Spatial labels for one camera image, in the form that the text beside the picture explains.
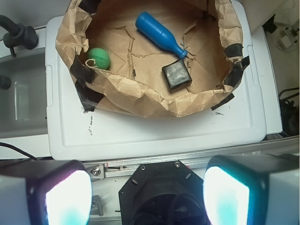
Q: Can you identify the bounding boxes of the blue plastic bottle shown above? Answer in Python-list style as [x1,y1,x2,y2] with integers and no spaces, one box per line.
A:
[135,12,188,59]

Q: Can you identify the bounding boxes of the white plastic bin lid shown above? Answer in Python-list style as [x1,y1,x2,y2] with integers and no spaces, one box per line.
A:
[45,1,267,161]

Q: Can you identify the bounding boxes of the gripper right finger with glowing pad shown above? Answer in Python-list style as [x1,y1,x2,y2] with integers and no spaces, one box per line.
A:
[203,154,300,225]

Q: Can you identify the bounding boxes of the black cable on left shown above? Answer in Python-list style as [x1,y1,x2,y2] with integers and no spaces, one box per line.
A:
[0,142,39,161]

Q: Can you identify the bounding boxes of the black cables on right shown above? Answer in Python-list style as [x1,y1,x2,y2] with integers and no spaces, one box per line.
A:
[278,87,300,136]

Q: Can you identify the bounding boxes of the clear plastic storage bin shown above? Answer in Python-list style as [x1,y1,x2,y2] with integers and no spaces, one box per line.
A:
[0,46,48,139]

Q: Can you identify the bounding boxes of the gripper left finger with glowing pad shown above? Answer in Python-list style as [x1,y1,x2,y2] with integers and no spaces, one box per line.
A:
[0,160,92,225]

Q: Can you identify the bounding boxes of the dark grey square block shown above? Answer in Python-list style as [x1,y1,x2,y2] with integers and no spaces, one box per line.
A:
[162,59,192,93]

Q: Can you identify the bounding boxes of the green rubber ball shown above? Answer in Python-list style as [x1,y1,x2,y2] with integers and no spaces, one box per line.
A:
[87,48,111,70]

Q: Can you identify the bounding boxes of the black octagonal mount plate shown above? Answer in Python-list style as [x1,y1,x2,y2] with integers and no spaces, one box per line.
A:
[119,161,210,225]

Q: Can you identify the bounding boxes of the white power adapter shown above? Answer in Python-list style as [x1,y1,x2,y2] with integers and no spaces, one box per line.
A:
[277,25,300,52]

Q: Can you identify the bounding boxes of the aluminium extrusion rail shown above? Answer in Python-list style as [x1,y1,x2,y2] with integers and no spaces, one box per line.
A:
[83,136,300,181]

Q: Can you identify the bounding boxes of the crumpled brown paper bag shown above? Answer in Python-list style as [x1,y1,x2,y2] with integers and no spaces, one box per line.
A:
[56,0,249,118]

